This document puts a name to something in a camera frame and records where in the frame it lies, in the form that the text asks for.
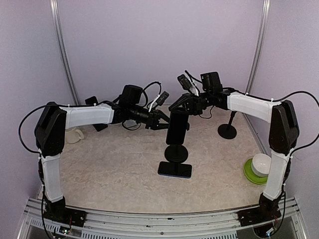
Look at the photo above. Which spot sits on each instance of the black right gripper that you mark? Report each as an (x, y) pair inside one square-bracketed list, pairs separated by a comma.
[(193, 103)]

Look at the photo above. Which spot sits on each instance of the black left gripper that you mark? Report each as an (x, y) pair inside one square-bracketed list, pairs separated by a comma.
[(155, 124)]

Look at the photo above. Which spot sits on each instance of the white folding phone stand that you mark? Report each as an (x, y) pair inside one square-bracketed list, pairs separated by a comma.
[(130, 123)]

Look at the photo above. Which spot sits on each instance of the black pole stand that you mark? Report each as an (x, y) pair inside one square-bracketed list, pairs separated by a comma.
[(228, 131), (176, 153)]

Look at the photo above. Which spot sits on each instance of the blue phone underneath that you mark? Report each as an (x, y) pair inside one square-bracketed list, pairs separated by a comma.
[(175, 169)]

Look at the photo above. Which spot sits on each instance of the black folding phone stand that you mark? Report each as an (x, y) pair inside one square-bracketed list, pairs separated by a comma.
[(100, 127)]

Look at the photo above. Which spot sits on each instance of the black phone silver case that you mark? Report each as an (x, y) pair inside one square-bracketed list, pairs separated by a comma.
[(91, 101)]

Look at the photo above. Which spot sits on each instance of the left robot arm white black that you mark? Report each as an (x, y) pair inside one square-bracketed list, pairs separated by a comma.
[(55, 119)]

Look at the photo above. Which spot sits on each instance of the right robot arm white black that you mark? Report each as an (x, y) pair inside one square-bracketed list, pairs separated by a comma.
[(280, 114)]

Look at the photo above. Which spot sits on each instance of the cream ceramic mug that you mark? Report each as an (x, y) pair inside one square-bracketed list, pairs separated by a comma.
[(73, 135)]

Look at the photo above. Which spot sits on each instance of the green plate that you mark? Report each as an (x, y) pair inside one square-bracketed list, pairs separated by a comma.
[(251, 176)]

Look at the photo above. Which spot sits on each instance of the white bowl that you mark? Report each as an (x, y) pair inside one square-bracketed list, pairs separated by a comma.
[(260, 164)]

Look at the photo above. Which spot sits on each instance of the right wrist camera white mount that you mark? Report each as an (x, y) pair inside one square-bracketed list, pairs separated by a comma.
[(188, 85)]

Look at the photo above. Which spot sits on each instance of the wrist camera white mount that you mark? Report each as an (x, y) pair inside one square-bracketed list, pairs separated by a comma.
[(159, 100), (188, 85)]

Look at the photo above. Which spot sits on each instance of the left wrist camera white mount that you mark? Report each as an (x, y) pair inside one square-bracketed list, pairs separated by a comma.
[(159, 100)]

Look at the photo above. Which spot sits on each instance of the right aluminium frame post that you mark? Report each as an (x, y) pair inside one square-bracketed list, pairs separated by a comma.
[(259, 45)]

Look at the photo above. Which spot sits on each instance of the aluminium frame post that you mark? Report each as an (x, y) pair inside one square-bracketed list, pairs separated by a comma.
[(62, 49), (259, 45)]

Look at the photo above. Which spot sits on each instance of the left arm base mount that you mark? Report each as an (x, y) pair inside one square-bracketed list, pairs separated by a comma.
[(72, 217)]

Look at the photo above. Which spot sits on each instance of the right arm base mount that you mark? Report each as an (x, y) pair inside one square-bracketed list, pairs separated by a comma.
[(255, 216)]

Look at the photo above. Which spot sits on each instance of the left aluminium frame post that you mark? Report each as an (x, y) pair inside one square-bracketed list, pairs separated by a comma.
[(62, 49)]

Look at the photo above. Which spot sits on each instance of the front aluminium rail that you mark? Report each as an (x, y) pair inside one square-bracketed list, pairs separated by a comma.
[(98, 224)]

